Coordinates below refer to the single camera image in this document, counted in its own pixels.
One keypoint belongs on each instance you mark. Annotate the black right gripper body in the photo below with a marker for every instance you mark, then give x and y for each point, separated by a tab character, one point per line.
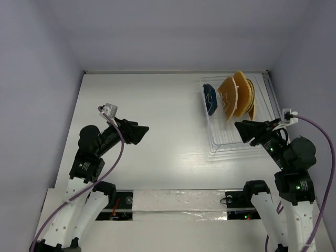
259	133

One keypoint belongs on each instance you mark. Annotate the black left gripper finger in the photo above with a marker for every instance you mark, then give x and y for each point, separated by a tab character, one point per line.
135	137
138	128

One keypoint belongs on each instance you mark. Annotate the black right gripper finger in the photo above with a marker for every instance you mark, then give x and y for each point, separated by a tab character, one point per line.
250	125
255	136

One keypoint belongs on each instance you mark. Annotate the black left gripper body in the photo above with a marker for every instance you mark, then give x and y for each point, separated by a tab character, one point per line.
119	124

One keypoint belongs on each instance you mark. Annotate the square woven plate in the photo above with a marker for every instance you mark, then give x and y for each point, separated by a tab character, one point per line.
244	94
228	91

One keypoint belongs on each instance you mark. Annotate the dark blue plate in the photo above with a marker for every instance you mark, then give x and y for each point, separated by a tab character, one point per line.
210	99

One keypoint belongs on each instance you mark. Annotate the round bamboo plate green rim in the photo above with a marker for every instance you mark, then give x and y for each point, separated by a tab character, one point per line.
253	96

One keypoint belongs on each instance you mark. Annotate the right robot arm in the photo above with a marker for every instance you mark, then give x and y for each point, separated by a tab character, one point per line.
294	185

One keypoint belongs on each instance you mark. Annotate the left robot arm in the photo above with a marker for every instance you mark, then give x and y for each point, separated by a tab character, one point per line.
86	196

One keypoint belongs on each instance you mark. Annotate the small woven plate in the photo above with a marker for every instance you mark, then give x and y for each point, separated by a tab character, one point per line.
252	112

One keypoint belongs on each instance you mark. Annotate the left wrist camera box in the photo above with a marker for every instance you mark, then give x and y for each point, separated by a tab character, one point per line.
108	109

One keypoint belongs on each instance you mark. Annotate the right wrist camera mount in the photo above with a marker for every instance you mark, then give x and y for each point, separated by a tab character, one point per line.
288	118

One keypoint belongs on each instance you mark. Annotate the clear wire dish rack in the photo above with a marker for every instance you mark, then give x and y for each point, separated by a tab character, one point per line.
223	135

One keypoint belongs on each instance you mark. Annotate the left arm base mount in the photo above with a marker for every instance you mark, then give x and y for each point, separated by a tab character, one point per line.
120	209

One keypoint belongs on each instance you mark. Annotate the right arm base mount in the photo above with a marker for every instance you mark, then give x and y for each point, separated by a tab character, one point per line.
238	207

